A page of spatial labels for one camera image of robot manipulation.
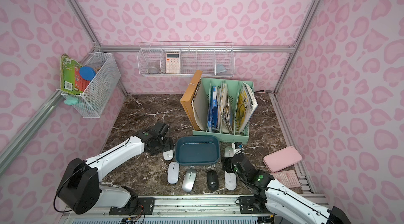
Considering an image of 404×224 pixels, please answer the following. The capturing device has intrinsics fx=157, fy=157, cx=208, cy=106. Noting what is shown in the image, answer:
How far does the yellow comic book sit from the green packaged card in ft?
2.58

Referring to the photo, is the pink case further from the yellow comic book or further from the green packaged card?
the green packaged card

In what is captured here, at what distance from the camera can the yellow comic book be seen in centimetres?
83

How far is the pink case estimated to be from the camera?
845 millimetres
